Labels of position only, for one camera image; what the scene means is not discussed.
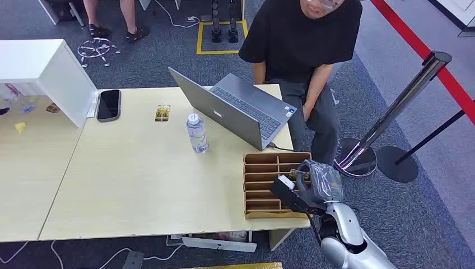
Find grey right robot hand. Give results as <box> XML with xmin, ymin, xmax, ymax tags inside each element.
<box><xmin>295</xmin><ymin>159</ymin><xmax>344</xmax><ymax>211</ymax></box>

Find wooden card organizer box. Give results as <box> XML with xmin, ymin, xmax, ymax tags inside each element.
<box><xmin>243</xmin><ymin>152</ymin><xmax>313</xmax><ymax>220</ymax></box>

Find yellow printed card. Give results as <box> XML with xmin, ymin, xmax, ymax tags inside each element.
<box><xmin>155</xmin><ymin>104</ymin><xmax>171</xmax><ymax>123</ymax></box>

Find standing person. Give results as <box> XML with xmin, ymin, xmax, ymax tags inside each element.
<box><xmin>82</xmin><ymin>0</ymin><xmax>151</xmax><ymax>43</ymax></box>

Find grey open laptop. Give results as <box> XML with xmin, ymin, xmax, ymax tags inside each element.
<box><xmin>167</xmin><ymin>67</ymin><xmax>297</xmax><ymax>151</ymax></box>

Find clear plastic water bottle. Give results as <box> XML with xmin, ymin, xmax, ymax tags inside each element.
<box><xmin>185</xmin><ymin>113</ymin><xmax>209</xmax><ymax>155</ymax></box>

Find yellow floor mat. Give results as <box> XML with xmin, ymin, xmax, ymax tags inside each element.
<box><xmin>177</xmin><ymin>262</ymin><xmax>283</xmax><ymax>269</ymax></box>

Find white panel under desk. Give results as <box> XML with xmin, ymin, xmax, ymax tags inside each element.
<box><xmin>181</xmin><ymin>236</ymin><xmax>258</xmax><ymax>253</ymax></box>

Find black robot legs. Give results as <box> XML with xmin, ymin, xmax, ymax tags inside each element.
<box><xmin>211</xmin><ymin>0</ymin><xmax>239</xmax><ymax>44</ymax></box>

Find red barrier belt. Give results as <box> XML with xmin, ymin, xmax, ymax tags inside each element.
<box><xmin>369</xmin><ymin>0</ymin><xmax>475</xmax><ymax>125</ymax></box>

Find black smartphone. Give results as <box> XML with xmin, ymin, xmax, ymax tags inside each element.
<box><xmin>96</xmin><ymin>89</ymin><xmax>122</xmax><ymax>123</ymax></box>

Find grey power adapter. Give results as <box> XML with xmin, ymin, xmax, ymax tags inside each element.
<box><xmin>122</xmin><ymin>251</ymin><xmax>145</xmax><ymax>269</ymax></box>

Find white star chair base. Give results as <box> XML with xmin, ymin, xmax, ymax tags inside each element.
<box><xmin>77</xmin><ymin>37</ymin><xmax>122</xmax><ymax>69</ymax></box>

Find white cabinet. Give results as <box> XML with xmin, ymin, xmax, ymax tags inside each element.
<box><xmin>0</xmin><ymin>39</ymin><xmax>99</xmax><ymax>129</ymax></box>

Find clear plastic bottle pink label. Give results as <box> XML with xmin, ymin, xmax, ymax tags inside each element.
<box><xmin>0</xmin><ymin>83</ymin><xmax>36</xmax><ymax>114</ymax></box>

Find black white wrist camera box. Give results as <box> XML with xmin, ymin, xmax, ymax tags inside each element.
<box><xmin>269</xmin><ymin>175</ymin><xmax>311</xmax><ymax>215</ymax></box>

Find black laptop cable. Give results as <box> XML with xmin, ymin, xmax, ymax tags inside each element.
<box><xmin>268</xmin><ymin>142</ymin><xmax>295</xmax><ymax>152</ymax></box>

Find chrome stanchion post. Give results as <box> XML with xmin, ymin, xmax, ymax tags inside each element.
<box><xmin>334</xmin><ymin>50</ymin><xmax>453</xmax><ymax>178</ymax></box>

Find black stanchion post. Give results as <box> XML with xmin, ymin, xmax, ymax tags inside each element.
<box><xmin>376</xmin><ymin>108</ymin><xmax>467</xmax><ymax>183</ymax></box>

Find yellow floor tape frame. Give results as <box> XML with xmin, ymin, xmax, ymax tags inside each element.
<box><xmin>195</xmin><ymin>19</ymin><xmax>249</xmax><ymax>55</ymax></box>

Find white cable with adapter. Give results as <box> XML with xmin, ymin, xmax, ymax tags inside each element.
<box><xmin>50</xmin><ymin>239</ymin><xmax>184</xmax><ymax>269</ymax></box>

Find white desk frame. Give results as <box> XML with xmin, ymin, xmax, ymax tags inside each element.
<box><xmin>37</xmin><ymin>0</ymin><xmax>86</xmax><ymax>27</ymax></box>

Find white thin floor cable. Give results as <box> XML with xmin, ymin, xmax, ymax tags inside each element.
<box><xmin>0</xmin><ymin>241</ymin><xmax>30</xmax><ymax>265</ymax></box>

